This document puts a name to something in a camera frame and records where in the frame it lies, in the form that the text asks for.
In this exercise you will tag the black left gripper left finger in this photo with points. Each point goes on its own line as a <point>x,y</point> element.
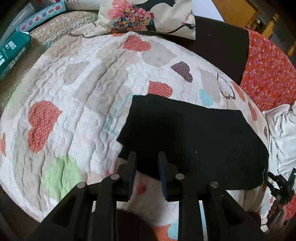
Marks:
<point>88,212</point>

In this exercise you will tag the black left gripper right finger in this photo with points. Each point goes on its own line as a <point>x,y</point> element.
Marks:
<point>206,211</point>

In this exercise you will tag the black pants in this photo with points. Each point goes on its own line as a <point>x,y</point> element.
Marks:
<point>204,143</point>

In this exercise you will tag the right hand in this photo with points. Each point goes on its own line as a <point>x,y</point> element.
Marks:
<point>276,216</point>

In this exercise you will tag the white crumpled cloth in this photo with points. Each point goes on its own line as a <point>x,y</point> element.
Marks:
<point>281,142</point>

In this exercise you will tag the red floral fabric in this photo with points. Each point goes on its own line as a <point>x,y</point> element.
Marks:
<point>269,75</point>

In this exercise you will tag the heart patterned quilt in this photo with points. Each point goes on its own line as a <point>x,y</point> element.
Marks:
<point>61,124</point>

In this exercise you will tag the dark brown cushion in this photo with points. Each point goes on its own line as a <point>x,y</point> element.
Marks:
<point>224,45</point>

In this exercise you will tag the teal cardboard box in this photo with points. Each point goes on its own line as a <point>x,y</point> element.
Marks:
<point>12,50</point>

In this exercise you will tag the floral lady print pillow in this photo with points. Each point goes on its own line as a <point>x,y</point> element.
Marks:
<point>165,17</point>

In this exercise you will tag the light blue shapes box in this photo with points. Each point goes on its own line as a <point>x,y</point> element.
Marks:
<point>41,16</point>

